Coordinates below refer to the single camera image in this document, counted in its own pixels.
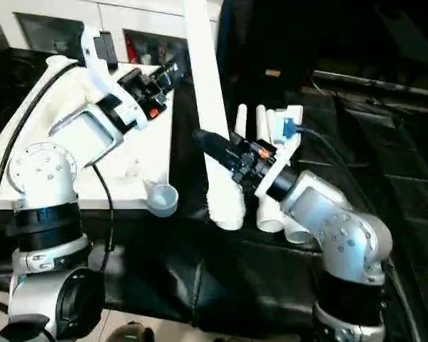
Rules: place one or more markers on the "small tan label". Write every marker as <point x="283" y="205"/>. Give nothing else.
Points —
<point x="273" y="73"/>

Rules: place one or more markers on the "white plastic table top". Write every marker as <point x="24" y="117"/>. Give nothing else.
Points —
<point x="146" y="149"/>

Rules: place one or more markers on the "long grey metal bar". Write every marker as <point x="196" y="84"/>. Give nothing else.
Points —
<point x="378" y="85"/>

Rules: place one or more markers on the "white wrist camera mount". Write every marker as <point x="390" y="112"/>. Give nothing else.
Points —
<point x="100" y="82"/>
<point x="285" y="147"/>

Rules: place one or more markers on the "black work mat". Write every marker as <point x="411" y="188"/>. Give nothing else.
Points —
<point x="199" y="270"/>

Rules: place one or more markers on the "dark brown rounded object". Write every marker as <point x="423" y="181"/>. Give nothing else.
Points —
<point x="128" y="333"/>

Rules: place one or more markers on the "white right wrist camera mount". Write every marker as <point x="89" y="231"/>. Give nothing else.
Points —
<point x="285" y="147"/>

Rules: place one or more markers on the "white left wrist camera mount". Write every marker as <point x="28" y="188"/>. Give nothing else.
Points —
<point x="100" y="82"/>

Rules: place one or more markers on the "white glass-door cabinet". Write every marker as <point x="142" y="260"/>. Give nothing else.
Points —
<point x="146" y="18"/>

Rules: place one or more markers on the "white plastic table leg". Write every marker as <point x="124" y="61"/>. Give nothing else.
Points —
<point x="207" y="89"/>
<point x="270" y="124"/>
<point x="243" y="117"/>
<point x="261" y="121"/>

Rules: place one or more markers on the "large black case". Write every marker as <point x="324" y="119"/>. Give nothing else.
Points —
<point x="289" y="35"/>

